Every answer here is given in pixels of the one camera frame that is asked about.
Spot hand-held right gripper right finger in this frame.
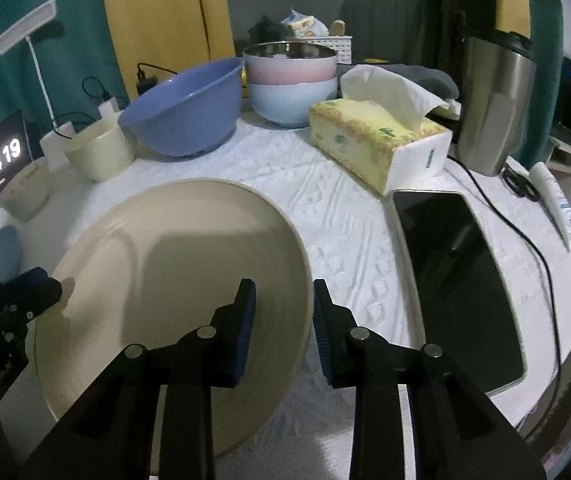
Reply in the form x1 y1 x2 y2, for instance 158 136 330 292
313 277 549 480

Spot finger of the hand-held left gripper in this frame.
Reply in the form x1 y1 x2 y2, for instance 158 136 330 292
0 267 64 323

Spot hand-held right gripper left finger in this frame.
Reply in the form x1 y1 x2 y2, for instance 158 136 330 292
23 277 257 480

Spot pale green bowl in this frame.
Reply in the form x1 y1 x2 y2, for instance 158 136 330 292
33 178 315 458

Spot large blue bowl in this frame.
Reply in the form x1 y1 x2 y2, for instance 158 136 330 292
118 57 244 157

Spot white textured tablecloth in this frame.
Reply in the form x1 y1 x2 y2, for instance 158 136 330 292
0 110 571 480

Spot small cream bowl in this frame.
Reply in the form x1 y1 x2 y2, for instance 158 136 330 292
2 157 52 222

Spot black tablet lying flat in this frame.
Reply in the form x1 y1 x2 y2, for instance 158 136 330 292
390 189 527 395

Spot cream cup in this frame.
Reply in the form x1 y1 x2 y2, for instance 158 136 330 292
63 114 135 183

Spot yellow tissue box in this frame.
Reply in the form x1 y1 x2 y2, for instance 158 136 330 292
308 99 453 196

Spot light blue bowl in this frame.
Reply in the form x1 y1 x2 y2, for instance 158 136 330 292
248 76 339 129

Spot black scissors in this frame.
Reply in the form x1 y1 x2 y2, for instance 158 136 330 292
501 166 541 203

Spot white tissue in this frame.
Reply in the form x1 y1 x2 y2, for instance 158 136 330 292
340 64 450 126

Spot white desk lamp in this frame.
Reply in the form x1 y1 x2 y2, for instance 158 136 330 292
0 0 79 172

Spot white cream tube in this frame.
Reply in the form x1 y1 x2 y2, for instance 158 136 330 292
529 162 571 253

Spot gray cloth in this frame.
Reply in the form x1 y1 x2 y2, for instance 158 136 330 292
338 62 460 101

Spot stainless steel thermos jug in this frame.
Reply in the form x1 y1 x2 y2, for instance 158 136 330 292
454 30 539 177

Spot white plastic basket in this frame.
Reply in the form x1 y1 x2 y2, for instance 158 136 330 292
285 35 353 68

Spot blue white snack packet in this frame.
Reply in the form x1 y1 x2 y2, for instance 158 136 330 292
282 9 330 38

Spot gray chair back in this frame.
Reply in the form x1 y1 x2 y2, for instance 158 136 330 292
339 0 419 63

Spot yellow curtain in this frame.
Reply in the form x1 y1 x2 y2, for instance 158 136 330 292
100 0 236 106

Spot long black cable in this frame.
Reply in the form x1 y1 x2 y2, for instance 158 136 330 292
445 155 563 433

